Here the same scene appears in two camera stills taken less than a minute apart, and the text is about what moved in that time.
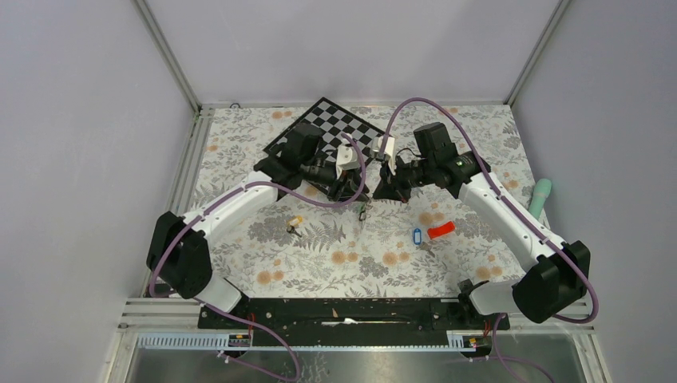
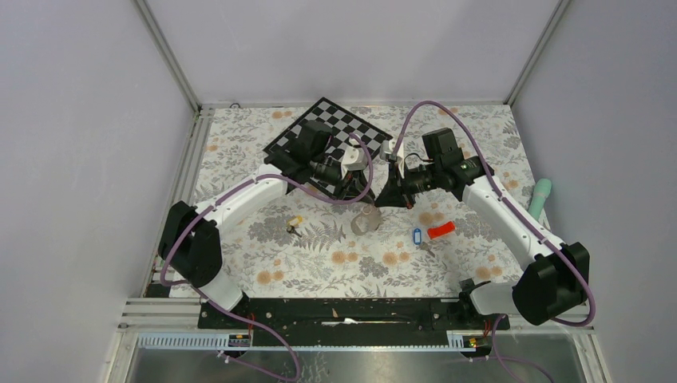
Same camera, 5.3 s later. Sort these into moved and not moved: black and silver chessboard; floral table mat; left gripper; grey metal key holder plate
Moved: grey metal key holder plate
Not moved: left gripper; floral table mat; black and silver chessboard
